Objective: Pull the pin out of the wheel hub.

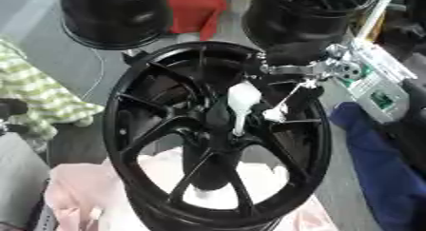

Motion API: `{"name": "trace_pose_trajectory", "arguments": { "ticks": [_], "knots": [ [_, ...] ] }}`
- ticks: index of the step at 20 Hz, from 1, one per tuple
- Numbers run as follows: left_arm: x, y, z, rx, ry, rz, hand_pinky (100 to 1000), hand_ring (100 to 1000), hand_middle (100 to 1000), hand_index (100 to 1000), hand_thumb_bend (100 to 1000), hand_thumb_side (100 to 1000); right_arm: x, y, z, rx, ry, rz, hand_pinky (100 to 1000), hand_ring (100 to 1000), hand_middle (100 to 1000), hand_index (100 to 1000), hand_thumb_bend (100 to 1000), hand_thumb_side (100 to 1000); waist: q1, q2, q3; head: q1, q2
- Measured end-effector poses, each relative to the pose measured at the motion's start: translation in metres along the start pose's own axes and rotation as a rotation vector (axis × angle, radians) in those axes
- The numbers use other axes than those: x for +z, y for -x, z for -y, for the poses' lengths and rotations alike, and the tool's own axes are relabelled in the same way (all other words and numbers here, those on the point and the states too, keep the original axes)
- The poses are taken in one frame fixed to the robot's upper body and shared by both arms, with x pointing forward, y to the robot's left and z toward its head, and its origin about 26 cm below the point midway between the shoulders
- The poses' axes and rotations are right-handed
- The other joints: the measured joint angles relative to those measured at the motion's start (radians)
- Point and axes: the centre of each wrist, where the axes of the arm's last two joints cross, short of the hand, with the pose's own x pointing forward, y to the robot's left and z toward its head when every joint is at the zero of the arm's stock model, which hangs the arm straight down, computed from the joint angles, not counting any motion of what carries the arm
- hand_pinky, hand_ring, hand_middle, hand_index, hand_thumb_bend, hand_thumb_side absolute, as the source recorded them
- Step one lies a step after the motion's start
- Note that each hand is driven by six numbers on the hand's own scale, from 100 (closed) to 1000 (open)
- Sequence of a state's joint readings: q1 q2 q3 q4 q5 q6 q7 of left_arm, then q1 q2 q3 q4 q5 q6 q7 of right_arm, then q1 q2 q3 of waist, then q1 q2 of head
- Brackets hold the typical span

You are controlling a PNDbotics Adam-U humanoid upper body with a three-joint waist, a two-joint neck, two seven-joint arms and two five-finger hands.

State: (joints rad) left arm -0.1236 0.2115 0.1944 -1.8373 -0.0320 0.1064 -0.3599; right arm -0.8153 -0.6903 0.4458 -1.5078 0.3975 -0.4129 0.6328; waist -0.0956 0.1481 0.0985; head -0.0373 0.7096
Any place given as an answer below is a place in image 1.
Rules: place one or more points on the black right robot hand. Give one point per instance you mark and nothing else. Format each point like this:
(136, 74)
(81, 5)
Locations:
(294, 55)

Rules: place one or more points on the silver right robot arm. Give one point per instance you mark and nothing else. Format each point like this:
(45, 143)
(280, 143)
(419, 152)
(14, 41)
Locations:
(377, 82)

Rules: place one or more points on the black round wheel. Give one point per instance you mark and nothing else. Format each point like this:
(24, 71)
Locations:
(302, 17)
(113, 16)

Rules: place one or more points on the black spoked wheel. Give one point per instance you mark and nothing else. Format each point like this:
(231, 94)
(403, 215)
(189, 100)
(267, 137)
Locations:
(128, 114)

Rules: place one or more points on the white pole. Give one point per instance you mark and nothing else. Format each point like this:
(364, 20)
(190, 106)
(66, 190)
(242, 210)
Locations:
(377, 11)

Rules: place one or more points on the red cloth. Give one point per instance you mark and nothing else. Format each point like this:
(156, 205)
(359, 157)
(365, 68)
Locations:
(195, 6)

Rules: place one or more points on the blue cloth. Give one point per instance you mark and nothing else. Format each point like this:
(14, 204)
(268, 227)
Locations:
(383, 174)

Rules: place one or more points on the pink cloth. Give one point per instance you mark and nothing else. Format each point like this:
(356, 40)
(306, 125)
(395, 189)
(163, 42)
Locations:
(77, 190)

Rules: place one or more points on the green white checked cloth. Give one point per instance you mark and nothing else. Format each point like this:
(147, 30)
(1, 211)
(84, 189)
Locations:
(39, 92)

